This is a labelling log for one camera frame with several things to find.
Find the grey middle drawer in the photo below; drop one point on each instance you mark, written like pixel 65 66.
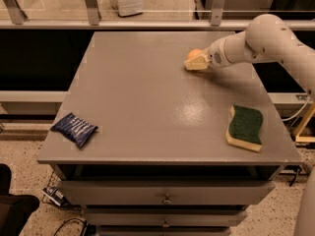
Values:
pixel 165 217

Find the metal railing frame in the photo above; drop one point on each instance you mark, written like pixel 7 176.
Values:
pixel 157 14

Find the blue rxbar wrapper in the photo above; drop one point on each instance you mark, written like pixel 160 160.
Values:
pixel 74 129

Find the yellow wooden stand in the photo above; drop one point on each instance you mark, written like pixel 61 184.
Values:
pixel 297 132

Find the grey bottom drawer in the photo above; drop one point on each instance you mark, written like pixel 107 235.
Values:
pixel 154 231

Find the power strip on floor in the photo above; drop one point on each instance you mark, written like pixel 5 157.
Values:
pixel 54 195

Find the grey top drawer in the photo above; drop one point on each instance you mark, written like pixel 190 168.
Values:
pixel 165 193

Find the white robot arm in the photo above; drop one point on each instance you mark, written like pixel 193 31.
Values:
pixel 267 38

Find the green yellow sponge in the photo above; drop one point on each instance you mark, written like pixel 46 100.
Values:
pixel 243 130

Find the grey drawer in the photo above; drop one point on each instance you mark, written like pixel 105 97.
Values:
pixel 165 193
pixel 165 217
pixel 154 231

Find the black chair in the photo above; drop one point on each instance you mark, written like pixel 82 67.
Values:
pixel 15 210

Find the orange fruit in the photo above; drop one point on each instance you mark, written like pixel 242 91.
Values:
pixel 193 53

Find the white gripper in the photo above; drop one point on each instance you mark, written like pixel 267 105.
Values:
pixel 215 56

